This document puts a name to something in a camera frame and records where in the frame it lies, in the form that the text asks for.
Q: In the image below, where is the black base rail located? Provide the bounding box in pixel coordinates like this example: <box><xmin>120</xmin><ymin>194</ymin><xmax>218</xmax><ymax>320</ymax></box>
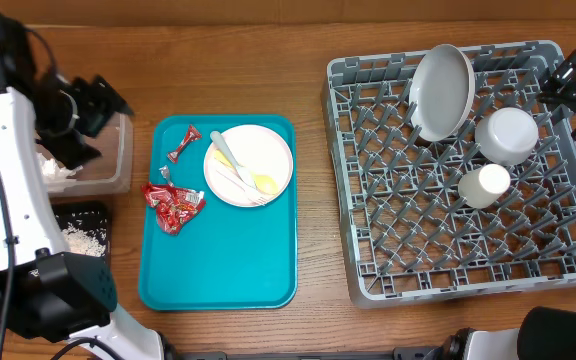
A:
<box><xmin>177</xmin><ymin>346</ymin><xmax>451</xmax><ymax>360</ymax></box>

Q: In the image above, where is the white paper cup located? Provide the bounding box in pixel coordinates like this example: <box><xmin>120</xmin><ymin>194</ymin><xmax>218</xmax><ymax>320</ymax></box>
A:
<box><xmin>458</xmin><ymin>164</ymin><xmax>510</xmax><ymax>209</ymax></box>

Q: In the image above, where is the grey shallow bowl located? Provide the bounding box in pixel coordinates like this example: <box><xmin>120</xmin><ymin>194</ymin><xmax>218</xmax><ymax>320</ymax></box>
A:
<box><xmin>409</xmin><ymin>44</ymin><xmax>475</xmax><ymax>142</ymax></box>

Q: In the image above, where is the white deep bowl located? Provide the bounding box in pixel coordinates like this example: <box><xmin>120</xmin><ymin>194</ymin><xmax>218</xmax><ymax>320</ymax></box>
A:
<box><xmin>475</xmin><ymin>107</ymin><xmax>539</xmax><ymax>166</ymax></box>

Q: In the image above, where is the teal plastic serving tray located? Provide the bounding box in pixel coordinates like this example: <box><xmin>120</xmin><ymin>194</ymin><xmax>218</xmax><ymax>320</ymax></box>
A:
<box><xmin>138</xmin><ymin>115</ymin><xmax>298</xmax><ymax>311</ymax></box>

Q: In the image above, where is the white rice pile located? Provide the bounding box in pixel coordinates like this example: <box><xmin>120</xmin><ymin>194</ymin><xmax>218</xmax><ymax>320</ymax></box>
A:
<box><xmin>57</xmin><ymin>211</ymin><xmax>109</xmax><ymax>258</ymax></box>

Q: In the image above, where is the pink plastic fork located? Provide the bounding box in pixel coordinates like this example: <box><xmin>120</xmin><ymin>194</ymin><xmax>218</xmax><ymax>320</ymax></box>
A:
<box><xmin>204</xmin><ymin>161</ymin><xmax>270</xmax><ymax>208</ymax></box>

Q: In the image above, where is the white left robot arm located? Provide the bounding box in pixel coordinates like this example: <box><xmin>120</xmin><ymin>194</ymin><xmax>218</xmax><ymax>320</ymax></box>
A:
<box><xmin>0</xmin><ymin>14</ymin><xmax>176</xmax><ymax>359</ymax></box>

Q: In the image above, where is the pink round plate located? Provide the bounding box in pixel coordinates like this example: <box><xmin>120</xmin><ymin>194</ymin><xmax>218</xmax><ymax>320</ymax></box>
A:
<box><xmin>203</xmin><ymin>124</ymin><xmax>294</xmax><ymax>204</ymax></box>

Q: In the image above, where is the white napkin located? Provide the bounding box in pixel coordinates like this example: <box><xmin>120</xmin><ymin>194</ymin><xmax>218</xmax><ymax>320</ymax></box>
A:
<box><xmin>36</xmin><ymin>152</ymin><xmax>80</xmax><ymax>189</ymax></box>

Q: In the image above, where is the yellow plastic spoon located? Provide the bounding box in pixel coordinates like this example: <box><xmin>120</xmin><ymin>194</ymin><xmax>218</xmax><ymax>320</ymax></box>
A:
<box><xmin>213</xmin><ymin>150</ymin><xmax>279</xmax><ymax>195</ymax></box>

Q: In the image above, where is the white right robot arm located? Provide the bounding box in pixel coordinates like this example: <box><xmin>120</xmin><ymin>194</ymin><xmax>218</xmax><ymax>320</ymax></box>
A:
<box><xmin>425</xmin><ymin>50</ymin><xmax>576</xmax><ymax>360</ymax></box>

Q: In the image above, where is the black food waste tray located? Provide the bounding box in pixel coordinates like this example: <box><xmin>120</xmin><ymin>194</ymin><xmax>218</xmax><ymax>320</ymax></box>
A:
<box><xmin>52</xmin><ymin>201</ymin><xmax>112</xmax><ymax>264</ymax></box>

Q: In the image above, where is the grey plastic dishwasher rack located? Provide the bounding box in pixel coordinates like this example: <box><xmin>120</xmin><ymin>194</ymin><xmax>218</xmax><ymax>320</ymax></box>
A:
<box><xmin>322</xmin><ymin>40</ymin><xmax>576</xmax><ymax>308</ymax></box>

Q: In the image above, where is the small red candy wrapper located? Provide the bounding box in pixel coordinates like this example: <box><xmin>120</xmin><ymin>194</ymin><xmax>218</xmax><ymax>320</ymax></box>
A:
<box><xmin>167</xmin><ymin>124</ymin><xmax>202</xmax><ymax>164</ymax></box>

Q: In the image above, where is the large red snack wrapper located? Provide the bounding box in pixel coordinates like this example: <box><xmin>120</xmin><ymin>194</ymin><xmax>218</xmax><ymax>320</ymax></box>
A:
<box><xmin>141</xmin><ymin>183</ymin><xmax>206</xmax><ymax>235</ymax></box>

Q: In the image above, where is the clear plastic waste bin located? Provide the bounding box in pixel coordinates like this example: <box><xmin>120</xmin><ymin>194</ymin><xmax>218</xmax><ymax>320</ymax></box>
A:
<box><xmin>36</xmin><ymin>114</ymin><xmax>133</xmax><ymax>197</ymax></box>

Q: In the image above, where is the small silver foil wrapper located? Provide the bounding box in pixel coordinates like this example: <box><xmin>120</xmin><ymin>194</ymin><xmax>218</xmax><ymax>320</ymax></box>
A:
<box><xmin>159</xmin><ymin>165</ymin><xmax>174</xmax><ymax>187</ymax></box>

